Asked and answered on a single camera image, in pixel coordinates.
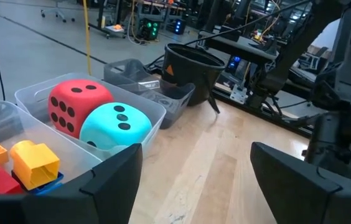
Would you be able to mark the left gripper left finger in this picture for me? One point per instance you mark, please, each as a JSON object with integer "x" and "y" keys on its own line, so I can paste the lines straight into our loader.
{"x": 69, "y": 205}

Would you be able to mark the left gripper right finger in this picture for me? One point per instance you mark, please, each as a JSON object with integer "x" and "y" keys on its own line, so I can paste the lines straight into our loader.
{"x": 303, "y": 196}

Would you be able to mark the blue curved toy block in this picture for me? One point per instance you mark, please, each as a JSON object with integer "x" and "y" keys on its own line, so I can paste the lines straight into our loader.
{"x": 49, "y": 185}

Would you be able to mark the yellow toy block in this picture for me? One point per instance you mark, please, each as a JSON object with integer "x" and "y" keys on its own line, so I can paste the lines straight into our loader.
{"x": 34, "y": 165}

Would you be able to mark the teal foam die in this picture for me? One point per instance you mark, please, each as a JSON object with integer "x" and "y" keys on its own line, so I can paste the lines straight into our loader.
{"x": 116, "y": 127}

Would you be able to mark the red foam die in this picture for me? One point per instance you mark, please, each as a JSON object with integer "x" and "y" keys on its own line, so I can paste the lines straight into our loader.
{"x": 76, "y": 105}

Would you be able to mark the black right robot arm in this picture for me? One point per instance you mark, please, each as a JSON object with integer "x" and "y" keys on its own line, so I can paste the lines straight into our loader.
{"x": 349, "y": 46}

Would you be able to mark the clear plastic bin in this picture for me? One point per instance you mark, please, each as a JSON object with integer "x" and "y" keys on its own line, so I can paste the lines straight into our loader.
{"x": 150, "y": 124}
{"x": 66, "y": 149}
{"x": 175, "y": 102}

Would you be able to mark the black side desk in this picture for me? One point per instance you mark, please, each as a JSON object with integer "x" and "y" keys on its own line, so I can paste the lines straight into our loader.
{"x": 241, "y": 46}

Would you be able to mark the right clear plastic bin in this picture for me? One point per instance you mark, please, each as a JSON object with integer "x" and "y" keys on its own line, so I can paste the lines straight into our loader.
{"x": 175, "y": 102}

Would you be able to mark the black bucket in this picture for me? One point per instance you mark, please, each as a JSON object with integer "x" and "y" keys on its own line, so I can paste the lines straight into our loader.
{"x": 191, "y": 74}

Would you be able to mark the small equipment cart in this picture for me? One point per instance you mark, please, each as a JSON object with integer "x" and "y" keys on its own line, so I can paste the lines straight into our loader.
{"x": 114, "y": 29}

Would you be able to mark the black computer with green lights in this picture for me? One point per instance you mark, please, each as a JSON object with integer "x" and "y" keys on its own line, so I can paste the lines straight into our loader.
{"x": 149, "y": 29}

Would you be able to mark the office chair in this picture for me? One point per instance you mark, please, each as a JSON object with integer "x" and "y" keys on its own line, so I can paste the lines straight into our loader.
{"x": 58, "y": 11}

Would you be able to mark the black device with blue lights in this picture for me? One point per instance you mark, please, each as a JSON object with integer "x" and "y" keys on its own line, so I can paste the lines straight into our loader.
{"x": 179, "y": 26}

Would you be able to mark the white frame bracket plate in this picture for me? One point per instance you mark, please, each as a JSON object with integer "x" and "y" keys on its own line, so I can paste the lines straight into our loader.
{"x": 238, "y": 93}

